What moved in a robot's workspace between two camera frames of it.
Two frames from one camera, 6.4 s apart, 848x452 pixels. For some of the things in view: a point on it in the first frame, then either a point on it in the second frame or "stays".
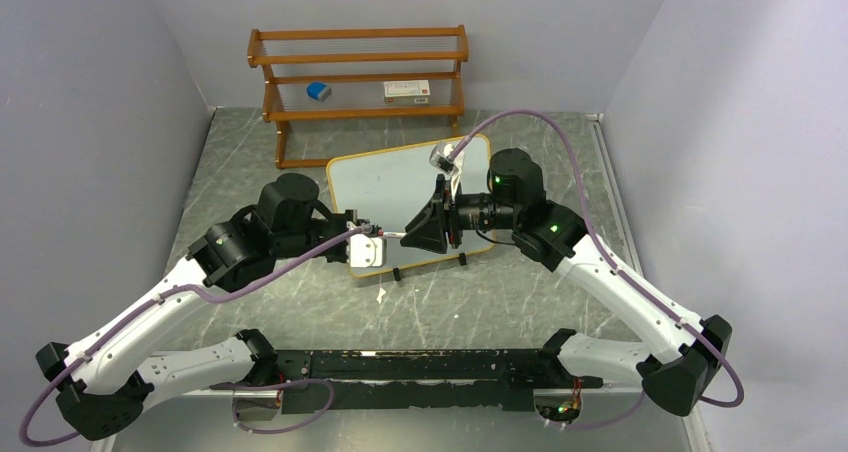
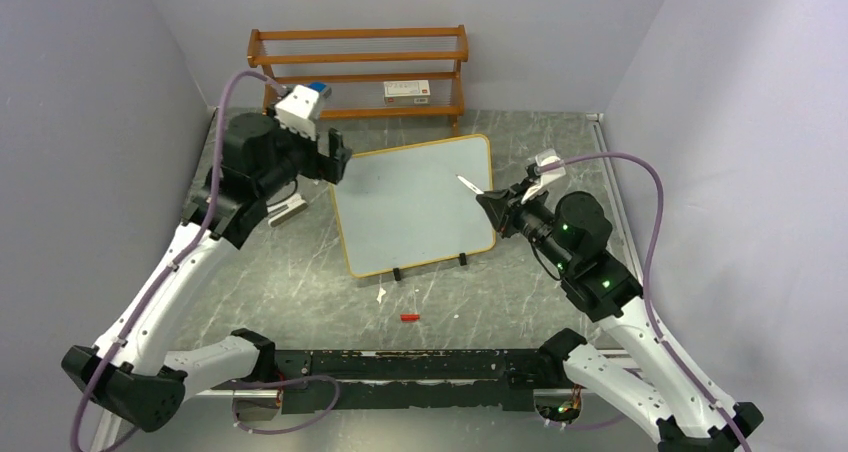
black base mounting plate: [417, 381] stays
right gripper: [431, 236] -> [503, 206]
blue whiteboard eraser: [318, 91] stays
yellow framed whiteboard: [390, 188] stays
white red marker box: [406, 92] stays
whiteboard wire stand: [397, 269] stays
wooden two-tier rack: [386, 73] stays
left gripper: [347, 221] -> [323, 167]
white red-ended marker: [394, 234] -> [470, 185]
